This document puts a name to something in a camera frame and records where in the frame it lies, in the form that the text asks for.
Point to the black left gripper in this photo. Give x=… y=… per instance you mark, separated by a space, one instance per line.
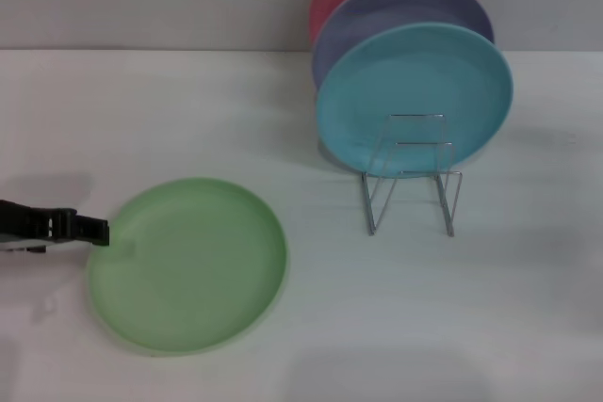
x=23 y=220

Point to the green round plate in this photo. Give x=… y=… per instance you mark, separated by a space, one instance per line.
x=188 y=270

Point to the light blue round plate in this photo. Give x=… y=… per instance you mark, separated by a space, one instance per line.
x=400 y=82

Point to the purple round plate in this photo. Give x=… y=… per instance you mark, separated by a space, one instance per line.
x=405 y=6

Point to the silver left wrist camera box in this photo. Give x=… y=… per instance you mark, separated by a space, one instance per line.
x=19 y=244

